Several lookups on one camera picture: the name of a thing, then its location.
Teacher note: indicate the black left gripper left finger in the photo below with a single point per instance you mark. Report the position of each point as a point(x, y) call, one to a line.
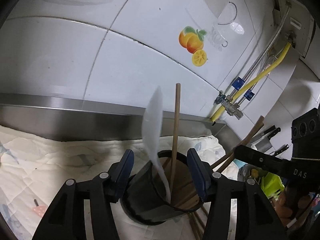
point(105, 189)

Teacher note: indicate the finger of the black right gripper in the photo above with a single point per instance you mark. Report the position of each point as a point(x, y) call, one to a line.
point(262, 158)

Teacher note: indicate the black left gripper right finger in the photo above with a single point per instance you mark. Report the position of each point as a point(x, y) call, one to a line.
point(216, 189)

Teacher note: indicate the black utensil holder cup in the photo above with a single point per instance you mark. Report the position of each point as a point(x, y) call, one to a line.
point(144, 197)

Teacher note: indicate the white plastic rice paddle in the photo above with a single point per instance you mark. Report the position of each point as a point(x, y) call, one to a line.
point(151, 132)

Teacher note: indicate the long brown wooden chopstick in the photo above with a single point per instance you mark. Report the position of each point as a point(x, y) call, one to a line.
point(175, 135)

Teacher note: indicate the blue soap pump bottle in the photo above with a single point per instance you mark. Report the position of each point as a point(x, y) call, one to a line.
point(242, 167)

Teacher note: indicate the green plastic dish rack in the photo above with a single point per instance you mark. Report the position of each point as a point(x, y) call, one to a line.
point(272, 185)

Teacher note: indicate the white quilted cloth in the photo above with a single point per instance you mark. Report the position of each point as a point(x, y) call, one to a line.
point(33, 169)

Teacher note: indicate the metal gas valve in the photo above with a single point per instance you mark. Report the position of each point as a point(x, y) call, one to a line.
point(227, 104)

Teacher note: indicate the black handled kitchen knife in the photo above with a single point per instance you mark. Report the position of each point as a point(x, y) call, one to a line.
point(265, 132)
point(280, 151)

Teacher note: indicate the steel cleaver black handle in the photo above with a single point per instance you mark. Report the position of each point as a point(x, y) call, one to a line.
point(263, 144)

